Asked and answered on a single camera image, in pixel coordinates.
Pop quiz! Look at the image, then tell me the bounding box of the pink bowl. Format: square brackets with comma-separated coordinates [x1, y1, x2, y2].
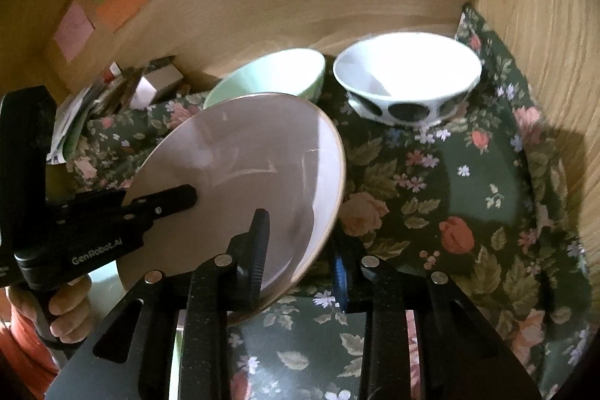
[116, 93, 346, 313]

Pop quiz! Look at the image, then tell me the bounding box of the mint green bowl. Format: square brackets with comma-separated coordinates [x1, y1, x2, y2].
[203, 48, 327, 109]

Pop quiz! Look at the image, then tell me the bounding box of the white black-dotted bowl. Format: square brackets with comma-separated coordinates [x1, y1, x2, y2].
[333, 31, 482, 128]

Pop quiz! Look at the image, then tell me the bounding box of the mint green plate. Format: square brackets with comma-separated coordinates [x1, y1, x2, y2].
[87, 261, 126, 328]

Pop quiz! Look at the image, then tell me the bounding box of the person's left hand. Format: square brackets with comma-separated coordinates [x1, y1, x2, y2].
[5, 274, 93, 344]

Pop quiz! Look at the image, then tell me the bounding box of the stack of white papers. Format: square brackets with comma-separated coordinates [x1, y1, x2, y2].
[47, 81, 108, 165]

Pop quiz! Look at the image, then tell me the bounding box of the small silver box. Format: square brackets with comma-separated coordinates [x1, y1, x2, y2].
[129, 64, 183, 109]

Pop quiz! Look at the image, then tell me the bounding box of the floral dark tablecloth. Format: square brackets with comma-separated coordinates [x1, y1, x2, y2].
[65, 3, 597, 400]

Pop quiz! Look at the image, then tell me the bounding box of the pink sticky note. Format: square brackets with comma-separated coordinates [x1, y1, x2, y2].
[53, 1, 95, 62]

